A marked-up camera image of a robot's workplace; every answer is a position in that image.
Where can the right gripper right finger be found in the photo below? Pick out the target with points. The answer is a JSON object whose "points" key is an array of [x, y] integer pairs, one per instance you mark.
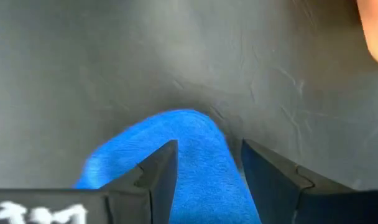
{"points": [[301, 202]]}

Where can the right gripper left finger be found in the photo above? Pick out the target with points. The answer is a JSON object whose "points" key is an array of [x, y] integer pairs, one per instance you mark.
{"points": [[83, 208]]}

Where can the blue microfiber towel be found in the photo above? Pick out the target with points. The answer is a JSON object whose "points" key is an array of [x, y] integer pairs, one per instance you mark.
{"points": [[201, 174]]}

